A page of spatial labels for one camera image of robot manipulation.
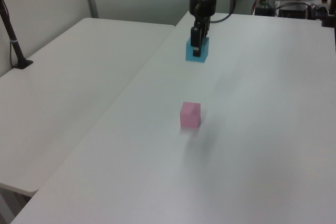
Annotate black electronics box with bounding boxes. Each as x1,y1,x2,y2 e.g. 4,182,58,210
278,8,309,19

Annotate white side table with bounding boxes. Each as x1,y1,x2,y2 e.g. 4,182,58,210
0,17,176,194

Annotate dark camera mount clamp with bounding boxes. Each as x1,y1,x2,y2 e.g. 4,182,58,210
321,0,336,28

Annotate small black device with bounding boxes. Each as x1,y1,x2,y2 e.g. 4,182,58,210
255,6,274,16

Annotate black camera pole stand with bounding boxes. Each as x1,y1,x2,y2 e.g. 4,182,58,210
0,0,34,70

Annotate black looping cable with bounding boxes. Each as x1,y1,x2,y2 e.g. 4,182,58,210
274,1,312,12

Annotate blue foam cube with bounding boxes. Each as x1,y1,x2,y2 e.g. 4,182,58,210
185,37,210,63

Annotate pink foam cube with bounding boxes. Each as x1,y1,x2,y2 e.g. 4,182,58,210
180,101,202,127

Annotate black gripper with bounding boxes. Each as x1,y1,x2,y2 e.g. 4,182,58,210
188,0,218,58

